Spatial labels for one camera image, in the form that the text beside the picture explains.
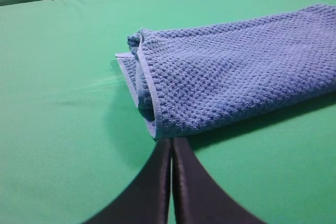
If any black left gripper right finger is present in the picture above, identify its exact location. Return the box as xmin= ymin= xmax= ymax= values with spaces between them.
xmin=172 ymin=138 xmax=263 ymax=223

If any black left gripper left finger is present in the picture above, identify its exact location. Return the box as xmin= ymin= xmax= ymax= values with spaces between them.
xmin=85 ymin=138 xmax=171 ymax=224

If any blue waffle-weave towel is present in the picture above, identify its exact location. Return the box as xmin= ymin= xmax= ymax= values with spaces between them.
xmin=116 ymin=5 xmax=335 ymax=139

